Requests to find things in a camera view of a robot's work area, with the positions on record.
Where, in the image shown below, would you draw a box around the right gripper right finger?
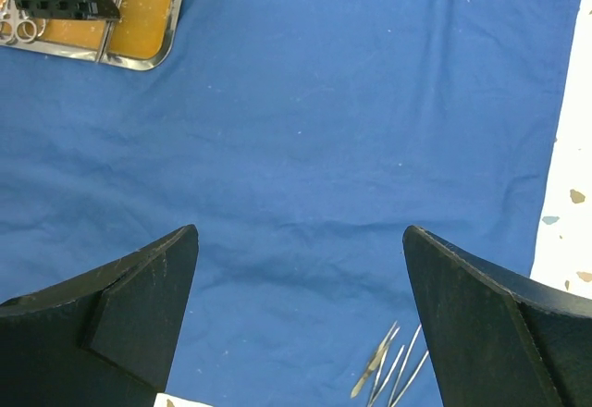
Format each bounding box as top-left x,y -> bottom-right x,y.
402,226 -> 591,406

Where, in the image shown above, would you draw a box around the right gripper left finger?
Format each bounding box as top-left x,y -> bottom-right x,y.
1,225 -> 199,406

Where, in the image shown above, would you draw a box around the thin steel tweezers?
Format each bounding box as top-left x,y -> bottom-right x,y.
387,324 -> 429,407
366,345 -> 405,407

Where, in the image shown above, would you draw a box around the blue surgical cloth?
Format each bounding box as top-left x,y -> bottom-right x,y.
1,0 -> 581,406

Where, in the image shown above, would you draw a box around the steel ring-handled scissors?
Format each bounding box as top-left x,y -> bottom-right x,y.
1,0 -> 48,45

